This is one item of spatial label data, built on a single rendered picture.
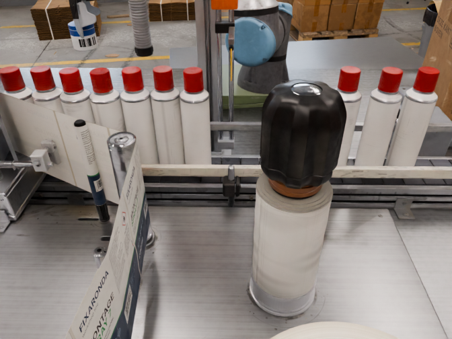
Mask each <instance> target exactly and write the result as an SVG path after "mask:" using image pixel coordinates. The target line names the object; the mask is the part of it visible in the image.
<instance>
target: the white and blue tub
mask: <svg viewBox="0 0 452 339"><path fill-rule="evenodd" d="M68 27H69V31H70V35H71V39H72V43H73V48H74V49H75V50H78V51H87V50H93V49H95V48H97V47H98V41H97V38H96V31H95V28H94V24H91V25H88V26H85V27H82V28H83V35H84V38H81V37H80V35H79V34H78V33H77V30H76V27H75V23H74V21H72V22H70V23H68Z"/></svg>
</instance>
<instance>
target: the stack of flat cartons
mask: <svg viewBox="0 0 452 339"><path fill-rule="evenodd" d="M90 3H91V5H92V6H94V7H97V8H99V7H98V2H97V0H96V1H90ZM30 11H31V13H32V18H33V20H34V24H35V26H36V29H37V32H38V33H37V34H38V37H39V40H58V39H68V38H71V35H70V31H69V27H68V23H70V22H72V21H73V16H72V13H71V8H70V5H69V0H38V1H37V2H36V4H35V5H34V6H33V8H31V10H30ZM96 19H97V20H96V23H94V28H95V31H96V36H100V31H101V26H102V21H101V17H100V14H99V15H97V16H96Z"/></svg>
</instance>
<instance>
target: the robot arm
mask: <svg viewBox="0 0 452 339"><path fill-rule="evenodd" d="M90 1H96V0H69V5H70V8H71V13H72V16H73V21H74V23H75V27H76V30H77V33H78V34H79V35H80V37H81V38H84V35H83V28H82V27H85V26H88V25H91V24H94V23H96V20H97V19H96V16H97V15H99V14H100V9H99V8H97V7H94V6H92V5H91V3H90ZM292 12H293V7H292V5H291V4H289V3H282V2H277V1H276V0H238V8H237V9H234V20H235V38H234V60H235V61H236V62H237V63H239V64H241V65H242V66H241V69H240V71H239V74H238V76H237V84H238V86H240V87H241V88H242V89H244V90H246V91H250V92H254V93H263V94H269V93H270V92H271V90H272V89H273V88H274V87H275V86H276V85H278V84H282V83H286V82H288V81H289V74H288V69H287V62H286V58H287V48H288V43H289V34H290V29H291V19H292V18H293V14H292Z"/></svg>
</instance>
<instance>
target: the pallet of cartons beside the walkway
mask: <svg viewBox="0 0 452 339"><path fill-rule="evenodd" d="M276 1H277V2H282V3H289V4H291V5H292V7H293V12H292V14H293V18H292V19H291V29H290V34H289V35H290V36H291V37H292V38H293V39H294V40H295V41H310V40H312V38H324V39H325V40H335V39H347V38H348V36H354V35H356V36H357V37H359V38H374V37H378V31H379V29H377V28H376V27H377V25H378V23H379V19H380V16H381V11H382V8H383V3H384V1H385V0H276ZM296 29H297V30H298V31H299V33H298V32H297V31H296Z"/></svg>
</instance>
